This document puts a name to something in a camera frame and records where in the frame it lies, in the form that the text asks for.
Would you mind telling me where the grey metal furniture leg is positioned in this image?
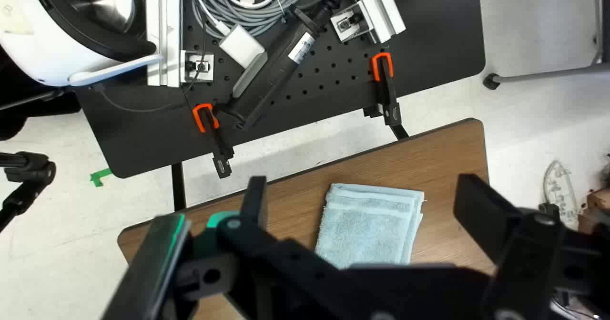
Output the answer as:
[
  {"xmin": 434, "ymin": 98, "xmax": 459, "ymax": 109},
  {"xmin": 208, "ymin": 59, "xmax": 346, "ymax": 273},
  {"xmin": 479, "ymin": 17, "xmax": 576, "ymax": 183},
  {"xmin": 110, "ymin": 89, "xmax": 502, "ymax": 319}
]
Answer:
[{"xmin": 483, "ymin": 0, "xmax": 610, "ymax": 91}]

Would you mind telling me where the white power adapter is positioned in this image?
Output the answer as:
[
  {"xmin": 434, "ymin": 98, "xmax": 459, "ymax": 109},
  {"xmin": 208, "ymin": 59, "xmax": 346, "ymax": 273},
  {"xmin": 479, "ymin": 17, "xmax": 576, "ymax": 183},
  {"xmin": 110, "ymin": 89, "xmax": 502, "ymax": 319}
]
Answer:
[{"xmin": 219, "ymin": 23, "xmax": 265, "ymax": 69}]

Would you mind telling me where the black power brick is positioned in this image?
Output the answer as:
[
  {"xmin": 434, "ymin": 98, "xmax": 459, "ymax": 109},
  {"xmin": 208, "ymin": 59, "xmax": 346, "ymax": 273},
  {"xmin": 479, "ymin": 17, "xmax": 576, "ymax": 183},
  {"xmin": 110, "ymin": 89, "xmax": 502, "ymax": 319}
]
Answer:
[{"xmin": 223, "ymin": 0, "xmax": 357, "ymax": 131}]

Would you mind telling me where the orange and black clamp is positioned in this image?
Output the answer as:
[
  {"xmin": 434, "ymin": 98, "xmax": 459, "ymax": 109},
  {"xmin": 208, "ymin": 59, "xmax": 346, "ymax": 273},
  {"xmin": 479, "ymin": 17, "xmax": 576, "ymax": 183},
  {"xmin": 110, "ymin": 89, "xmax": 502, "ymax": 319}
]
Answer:
[
  {"xmin": 363, "ymin": 52, "xmax": 409, "ymax": 140},
  {"xmin": 192, "ymin": 103, "xmax": 235, "ymax": 179}
]

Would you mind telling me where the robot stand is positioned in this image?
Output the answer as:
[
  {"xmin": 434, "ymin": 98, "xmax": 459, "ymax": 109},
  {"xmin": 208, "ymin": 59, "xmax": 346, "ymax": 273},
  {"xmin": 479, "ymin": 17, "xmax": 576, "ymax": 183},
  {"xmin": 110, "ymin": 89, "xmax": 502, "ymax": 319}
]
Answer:
[{"xmin": 76, "ymin": 0, "xmax": 487, "ymax": 212}]

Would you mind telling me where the aluminium profile rail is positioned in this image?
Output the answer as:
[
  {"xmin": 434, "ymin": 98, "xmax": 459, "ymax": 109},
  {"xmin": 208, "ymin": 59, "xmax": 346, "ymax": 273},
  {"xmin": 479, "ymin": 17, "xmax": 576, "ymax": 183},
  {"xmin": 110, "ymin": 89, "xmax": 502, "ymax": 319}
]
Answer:
[
  {"xmin": 145, "ymin": 0, "xmax": 215, "ymax": 88},
  {"xmin": 330, "ymin": 0, "xmax": 407, "ymax": 44}
]

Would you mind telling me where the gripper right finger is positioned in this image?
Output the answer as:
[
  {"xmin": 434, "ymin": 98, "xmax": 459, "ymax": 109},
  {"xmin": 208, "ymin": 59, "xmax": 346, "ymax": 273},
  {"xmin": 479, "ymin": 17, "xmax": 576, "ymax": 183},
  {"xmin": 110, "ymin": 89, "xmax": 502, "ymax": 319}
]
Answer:
[{"xmin": 453, "ymin": 173, "xmax": 610, "ymax": 320}]

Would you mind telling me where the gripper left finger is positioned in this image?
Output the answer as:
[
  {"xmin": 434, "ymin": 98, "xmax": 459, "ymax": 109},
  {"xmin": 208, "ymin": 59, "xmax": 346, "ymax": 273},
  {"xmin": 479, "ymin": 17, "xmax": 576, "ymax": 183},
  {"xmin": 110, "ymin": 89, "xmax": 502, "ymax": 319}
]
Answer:
[{"xmin": 217, "ymin": 176, "xmax": 344, "ymax": 320}]

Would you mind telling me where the light blue folded towel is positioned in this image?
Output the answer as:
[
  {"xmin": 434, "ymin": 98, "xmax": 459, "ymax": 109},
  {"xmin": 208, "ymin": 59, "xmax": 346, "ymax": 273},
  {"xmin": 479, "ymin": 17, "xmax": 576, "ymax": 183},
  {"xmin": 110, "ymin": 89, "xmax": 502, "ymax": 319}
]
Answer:
[{"xmin": 315, "ymin": 183, "xmax": 426, "ymax": 269}]

